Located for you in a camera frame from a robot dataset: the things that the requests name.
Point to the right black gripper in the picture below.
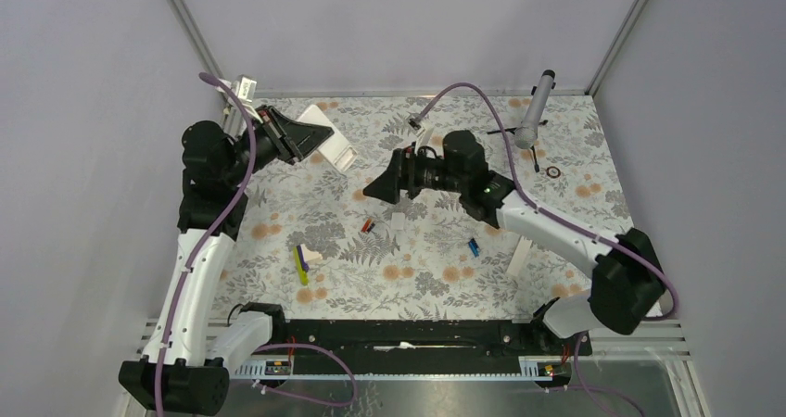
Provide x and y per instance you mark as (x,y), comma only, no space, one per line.
(400,174)

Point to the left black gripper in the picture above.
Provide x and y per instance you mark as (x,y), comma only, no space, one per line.
(292,139)

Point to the white battery cover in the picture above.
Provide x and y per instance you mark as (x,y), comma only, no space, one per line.
(397,221)

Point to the white remote control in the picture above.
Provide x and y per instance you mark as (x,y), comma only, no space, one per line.
(337,150)

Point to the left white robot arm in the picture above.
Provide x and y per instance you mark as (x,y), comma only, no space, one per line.
(179,371)

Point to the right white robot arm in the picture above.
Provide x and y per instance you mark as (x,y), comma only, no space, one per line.
(625,279)

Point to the blue battery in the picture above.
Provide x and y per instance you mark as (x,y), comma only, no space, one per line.
(474,247)

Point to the purple green block stack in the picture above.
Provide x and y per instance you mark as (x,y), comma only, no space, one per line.
(304,259)

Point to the white rectangular stick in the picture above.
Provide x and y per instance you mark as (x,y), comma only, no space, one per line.
(519,259)

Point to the grey microphone on stand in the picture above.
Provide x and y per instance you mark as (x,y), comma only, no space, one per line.
(526,133)

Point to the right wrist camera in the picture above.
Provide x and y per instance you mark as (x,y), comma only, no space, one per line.
(422,129)

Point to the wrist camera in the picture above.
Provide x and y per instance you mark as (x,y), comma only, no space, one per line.
(422,129)
(244,88)

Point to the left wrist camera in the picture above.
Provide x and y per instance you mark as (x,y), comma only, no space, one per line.
(244,88)

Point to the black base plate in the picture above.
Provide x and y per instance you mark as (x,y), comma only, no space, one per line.
(320,349)

